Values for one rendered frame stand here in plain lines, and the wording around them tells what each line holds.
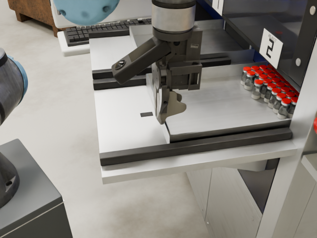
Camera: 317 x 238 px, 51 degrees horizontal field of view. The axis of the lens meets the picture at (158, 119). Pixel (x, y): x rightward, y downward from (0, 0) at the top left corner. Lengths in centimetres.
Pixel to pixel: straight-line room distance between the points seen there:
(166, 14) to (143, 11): 100
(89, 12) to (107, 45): 70
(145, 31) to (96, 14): 77
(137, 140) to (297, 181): 36
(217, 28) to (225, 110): 52
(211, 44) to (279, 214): 57
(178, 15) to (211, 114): 30
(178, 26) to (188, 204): 126
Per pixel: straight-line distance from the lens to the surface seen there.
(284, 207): 85
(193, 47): 61
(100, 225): 165
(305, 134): 71
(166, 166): 64
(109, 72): 92
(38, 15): 370
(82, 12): 43
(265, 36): 81
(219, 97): 84
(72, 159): 199
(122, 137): 71
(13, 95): 76
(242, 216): 109
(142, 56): 59
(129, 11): 154
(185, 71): 61
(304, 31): 69
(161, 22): 57
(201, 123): 75
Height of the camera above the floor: 133
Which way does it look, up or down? 37 degrees down
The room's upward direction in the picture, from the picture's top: straight up
